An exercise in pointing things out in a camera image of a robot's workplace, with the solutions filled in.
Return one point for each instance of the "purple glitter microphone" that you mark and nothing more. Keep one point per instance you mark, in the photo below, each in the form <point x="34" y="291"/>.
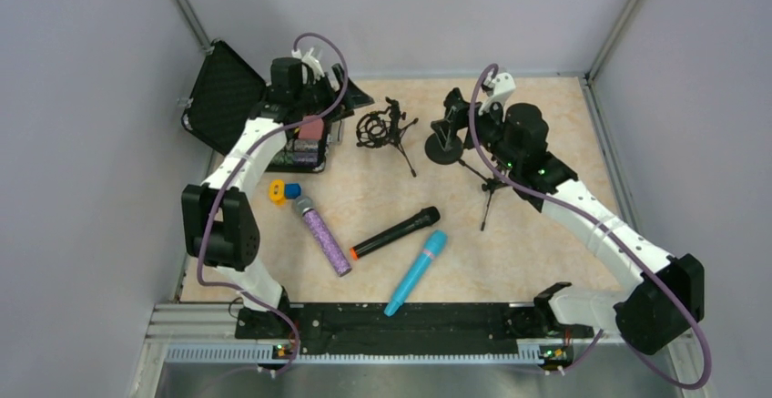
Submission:
<point x="304" y="206"/>

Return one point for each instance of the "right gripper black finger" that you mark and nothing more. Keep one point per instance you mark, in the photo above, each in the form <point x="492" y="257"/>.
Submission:
<point x="456" y="107"/>
<point x="444" y="127"/>

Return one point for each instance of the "yellow blue toy block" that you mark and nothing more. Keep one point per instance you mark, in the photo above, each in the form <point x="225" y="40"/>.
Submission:
<point x="280" y="191"/>

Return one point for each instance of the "turquoise toy microphone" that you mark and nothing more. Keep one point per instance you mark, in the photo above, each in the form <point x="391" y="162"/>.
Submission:
<point x="431" y="249"/>

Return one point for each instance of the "round base clip stand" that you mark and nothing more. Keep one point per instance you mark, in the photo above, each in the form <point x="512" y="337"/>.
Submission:
<point x="443" y="152"/>

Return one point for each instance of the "shock mount tripod stand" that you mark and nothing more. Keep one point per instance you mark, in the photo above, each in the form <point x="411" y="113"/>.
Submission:
<point x="378" y="129"/>

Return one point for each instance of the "small black tripod stand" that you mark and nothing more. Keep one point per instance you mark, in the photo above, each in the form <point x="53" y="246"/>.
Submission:
<point x="489" y="187"/>

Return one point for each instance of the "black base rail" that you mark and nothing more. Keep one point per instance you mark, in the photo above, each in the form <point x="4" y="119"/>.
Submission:
<point x="429" y="328"/>

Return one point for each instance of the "black orange-tipped microphone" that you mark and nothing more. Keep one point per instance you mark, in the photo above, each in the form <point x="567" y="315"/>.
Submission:
<point x="423" y="219"/>

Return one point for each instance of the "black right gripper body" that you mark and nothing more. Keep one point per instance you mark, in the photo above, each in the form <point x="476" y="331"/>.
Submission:
<point x="461" y="117"/>

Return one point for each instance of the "black poker chip case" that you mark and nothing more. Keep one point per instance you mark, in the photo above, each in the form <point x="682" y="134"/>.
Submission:
<point x="227" y="93"/>

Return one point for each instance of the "purple black poker chip row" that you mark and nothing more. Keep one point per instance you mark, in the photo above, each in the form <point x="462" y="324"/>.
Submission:
<point x="298" y="153"/>

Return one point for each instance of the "red playing card deck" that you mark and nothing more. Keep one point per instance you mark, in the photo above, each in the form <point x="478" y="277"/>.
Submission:
<point x="312" y="131"/>

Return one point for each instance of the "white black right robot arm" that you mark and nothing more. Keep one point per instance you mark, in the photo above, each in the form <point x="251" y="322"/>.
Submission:
<point x="660" y="296"/>

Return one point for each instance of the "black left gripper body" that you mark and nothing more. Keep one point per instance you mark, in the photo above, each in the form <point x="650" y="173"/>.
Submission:
<point x="329" y="105"/>

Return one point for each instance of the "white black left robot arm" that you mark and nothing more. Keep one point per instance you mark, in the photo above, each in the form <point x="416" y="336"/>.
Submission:
<point x="248" y="121"/>

